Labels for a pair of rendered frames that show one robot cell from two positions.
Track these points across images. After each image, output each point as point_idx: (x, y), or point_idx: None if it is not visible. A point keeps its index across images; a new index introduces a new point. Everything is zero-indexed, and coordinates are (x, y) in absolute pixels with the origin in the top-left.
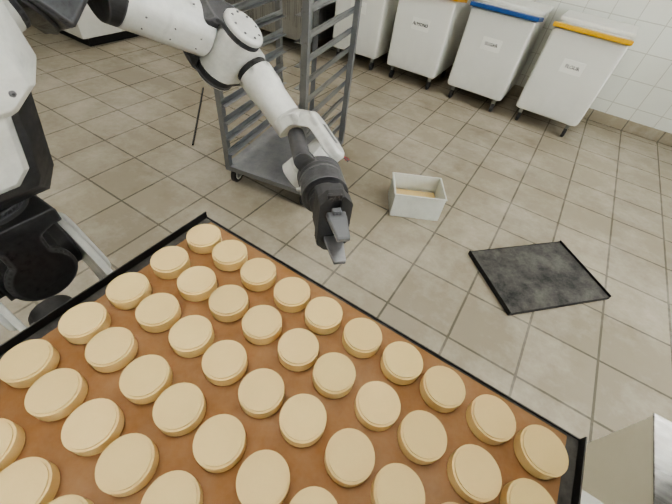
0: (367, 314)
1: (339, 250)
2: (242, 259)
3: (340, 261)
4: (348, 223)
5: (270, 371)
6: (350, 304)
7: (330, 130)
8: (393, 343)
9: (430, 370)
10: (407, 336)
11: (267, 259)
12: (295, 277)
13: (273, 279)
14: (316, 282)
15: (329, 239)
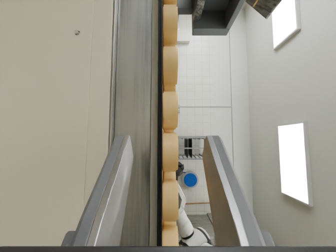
0: (159, 62)
1: (123, 174)
2: (175, 226)
3: (131, 145)
4: (176, 248)
5: None
6: (159, 87)
7: None
8: (177, 35)
9: (176, 0)
10: (162, 9)
11: (176, 210)
12: (178, 161)
13: (172, 179)
14: (162, 143)
15: (115, 243)
